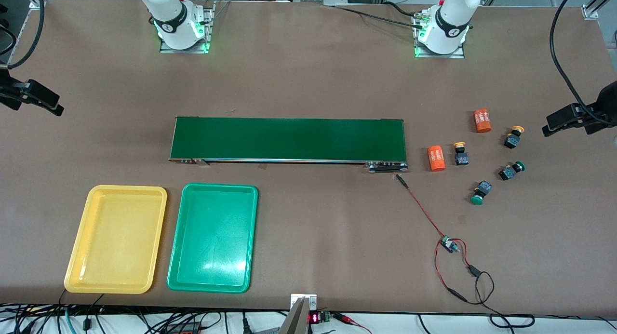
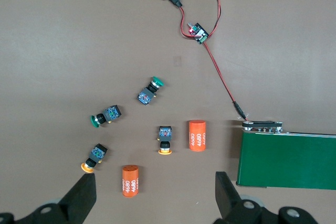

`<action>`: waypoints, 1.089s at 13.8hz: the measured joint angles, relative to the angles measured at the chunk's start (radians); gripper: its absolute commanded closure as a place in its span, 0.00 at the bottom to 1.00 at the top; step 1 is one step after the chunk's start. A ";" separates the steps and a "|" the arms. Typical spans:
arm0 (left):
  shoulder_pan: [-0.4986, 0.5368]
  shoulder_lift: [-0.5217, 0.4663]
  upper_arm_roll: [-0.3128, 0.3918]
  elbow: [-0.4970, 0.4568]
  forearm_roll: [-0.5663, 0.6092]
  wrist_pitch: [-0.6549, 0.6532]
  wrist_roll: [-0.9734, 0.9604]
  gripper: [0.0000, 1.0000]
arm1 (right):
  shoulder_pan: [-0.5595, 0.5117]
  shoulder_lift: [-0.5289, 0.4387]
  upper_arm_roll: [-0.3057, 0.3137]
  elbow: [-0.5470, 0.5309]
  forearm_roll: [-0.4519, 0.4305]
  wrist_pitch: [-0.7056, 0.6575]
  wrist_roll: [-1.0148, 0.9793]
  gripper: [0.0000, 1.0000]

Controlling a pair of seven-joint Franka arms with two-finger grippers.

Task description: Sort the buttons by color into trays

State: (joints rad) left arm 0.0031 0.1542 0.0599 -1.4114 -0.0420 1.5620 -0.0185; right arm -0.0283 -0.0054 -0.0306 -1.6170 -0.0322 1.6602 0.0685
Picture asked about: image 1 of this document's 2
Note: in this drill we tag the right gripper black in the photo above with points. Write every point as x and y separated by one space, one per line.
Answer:
10 92

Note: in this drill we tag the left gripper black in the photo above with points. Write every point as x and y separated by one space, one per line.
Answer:
596 113

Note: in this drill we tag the green push button switch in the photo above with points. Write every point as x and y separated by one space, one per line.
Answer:
508 172
482 189

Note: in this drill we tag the orange cylinder with white print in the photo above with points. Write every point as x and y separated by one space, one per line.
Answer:
482 120
436 158

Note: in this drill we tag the yellow push button switch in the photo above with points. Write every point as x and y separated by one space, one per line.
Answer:
461 156
512 140

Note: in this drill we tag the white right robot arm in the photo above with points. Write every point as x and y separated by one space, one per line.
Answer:
171 16

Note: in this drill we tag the yellow plastic tray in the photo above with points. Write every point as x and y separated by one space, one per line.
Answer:
115 237

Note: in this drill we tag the small speed controller board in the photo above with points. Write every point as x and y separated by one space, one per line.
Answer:
448 244

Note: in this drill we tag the green plastic tray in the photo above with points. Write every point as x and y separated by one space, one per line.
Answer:
212 247

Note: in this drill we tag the green conveyor belt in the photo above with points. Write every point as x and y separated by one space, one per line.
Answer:
328 131

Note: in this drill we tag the red alligator clip lead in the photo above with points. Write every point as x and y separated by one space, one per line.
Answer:
347 318

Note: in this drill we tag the red LED display module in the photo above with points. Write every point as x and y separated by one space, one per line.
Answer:
314 318

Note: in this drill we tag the aluminium corner bracket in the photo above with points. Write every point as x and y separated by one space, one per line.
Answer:
37 4
590 11

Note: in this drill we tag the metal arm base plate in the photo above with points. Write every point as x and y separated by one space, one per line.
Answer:
438 56
185 50

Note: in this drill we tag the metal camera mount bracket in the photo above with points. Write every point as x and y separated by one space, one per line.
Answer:
295 322

